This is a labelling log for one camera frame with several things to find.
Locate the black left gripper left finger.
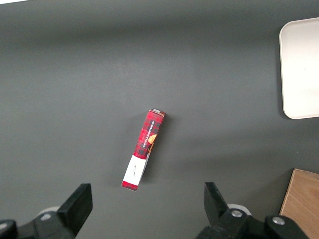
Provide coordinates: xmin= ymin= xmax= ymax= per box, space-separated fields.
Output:
xmin=32 ymin=183 xmax=94 ymax=239

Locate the wooden drawer cabinet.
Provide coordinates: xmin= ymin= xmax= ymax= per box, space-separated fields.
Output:
xmin=279 ymin=168 xmax=319 ymax=239

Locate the beige rectangular tray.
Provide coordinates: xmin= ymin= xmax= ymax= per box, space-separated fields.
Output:
xmin=279 ymin=17 xmax=319 ymax=120

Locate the red plaid cookie box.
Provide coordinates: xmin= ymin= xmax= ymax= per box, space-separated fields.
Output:
xmin=121 ymin=108 xmax=166 ymax=192

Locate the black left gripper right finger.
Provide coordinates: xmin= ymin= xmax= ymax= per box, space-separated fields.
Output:
xmin=196 ymin=182 xmax=309 ymax=239

